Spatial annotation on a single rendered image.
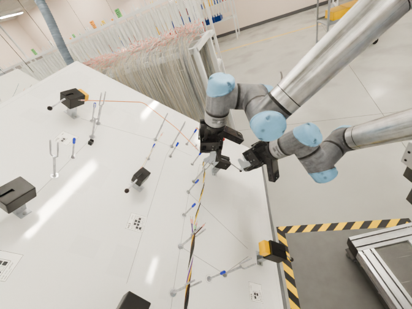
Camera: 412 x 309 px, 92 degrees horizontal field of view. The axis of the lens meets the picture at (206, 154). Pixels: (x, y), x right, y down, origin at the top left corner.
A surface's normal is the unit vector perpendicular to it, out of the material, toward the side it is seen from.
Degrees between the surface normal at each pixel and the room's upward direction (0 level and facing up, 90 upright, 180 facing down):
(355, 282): 0
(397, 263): 0
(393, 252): 0
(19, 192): 47
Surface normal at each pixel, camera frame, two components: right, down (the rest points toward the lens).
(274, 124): 0.04, 0.64
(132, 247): 0.47, -0.61
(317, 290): -0.31, -0.72
